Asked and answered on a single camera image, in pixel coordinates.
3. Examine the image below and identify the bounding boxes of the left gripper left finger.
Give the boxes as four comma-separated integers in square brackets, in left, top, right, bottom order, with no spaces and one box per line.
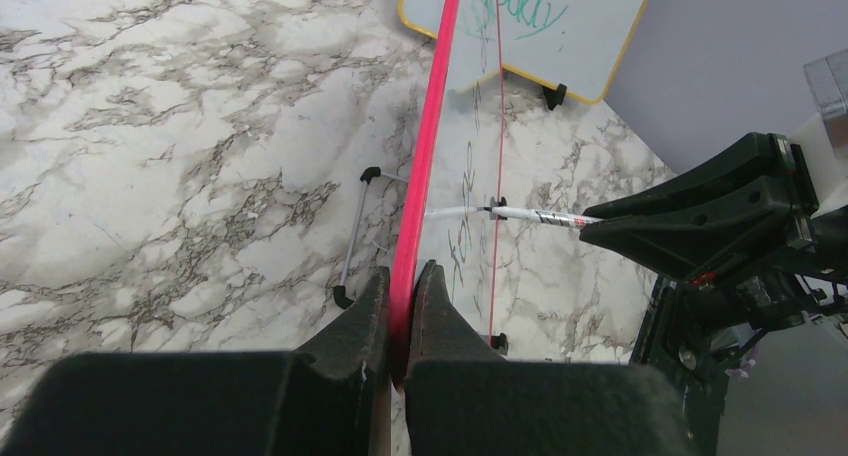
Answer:
[2,267,390,455]

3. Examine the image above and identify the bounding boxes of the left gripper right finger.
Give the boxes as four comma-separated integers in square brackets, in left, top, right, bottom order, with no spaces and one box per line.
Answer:
[404,260,697,455]

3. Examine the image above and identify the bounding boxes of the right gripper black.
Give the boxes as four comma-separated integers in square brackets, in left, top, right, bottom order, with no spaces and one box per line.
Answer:
[579,132,819,282]

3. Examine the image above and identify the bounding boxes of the white whiteboard marker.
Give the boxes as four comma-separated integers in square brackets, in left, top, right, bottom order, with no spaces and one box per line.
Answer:
[483,206,601,229]

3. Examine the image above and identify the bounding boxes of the red framed whiteboard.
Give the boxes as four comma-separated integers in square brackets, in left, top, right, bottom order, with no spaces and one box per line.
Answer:
[389,0,503,388]

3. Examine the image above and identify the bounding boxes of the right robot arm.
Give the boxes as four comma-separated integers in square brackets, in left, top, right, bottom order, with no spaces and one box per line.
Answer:
[580,132,847,455]

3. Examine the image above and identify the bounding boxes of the metal whiteboard stand leg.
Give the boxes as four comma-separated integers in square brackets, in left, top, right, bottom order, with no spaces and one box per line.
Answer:
[331,166,409,311]

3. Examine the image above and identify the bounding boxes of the yellow framed whiteboard with writing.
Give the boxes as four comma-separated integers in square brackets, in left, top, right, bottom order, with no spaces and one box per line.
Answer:
[397,0,661,106]

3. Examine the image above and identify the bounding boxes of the black yellow-board foot clip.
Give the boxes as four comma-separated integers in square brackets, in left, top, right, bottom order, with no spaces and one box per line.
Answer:
[542,84,568,111]

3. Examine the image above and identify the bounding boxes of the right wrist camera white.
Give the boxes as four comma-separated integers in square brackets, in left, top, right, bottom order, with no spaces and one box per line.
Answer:
[790,49,847,218]

